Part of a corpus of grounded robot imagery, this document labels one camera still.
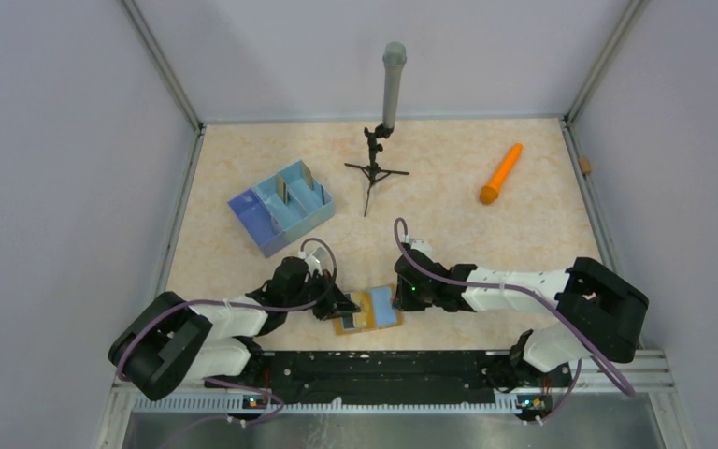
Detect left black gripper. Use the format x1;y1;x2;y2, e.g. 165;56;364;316
285;268;359;320

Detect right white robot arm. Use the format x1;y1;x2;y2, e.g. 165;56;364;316
395;239;650;396

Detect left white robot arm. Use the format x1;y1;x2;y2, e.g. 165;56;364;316
108;248;360;400

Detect card in organizer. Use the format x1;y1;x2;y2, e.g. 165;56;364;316
276;173;290;206
301;164;314;190

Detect blue compartment organizer box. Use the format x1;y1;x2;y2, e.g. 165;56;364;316
227;159;336;258

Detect orange marker pen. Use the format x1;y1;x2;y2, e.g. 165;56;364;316
479;143;524;205

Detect black tripod stand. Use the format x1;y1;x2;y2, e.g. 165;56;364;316
344;123;409;217

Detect small wooden block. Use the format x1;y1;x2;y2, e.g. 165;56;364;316
578;157;592;176

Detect grey microphone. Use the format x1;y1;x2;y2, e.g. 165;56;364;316
381;41;407;129

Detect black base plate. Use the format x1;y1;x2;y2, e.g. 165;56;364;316
222;350;571;406

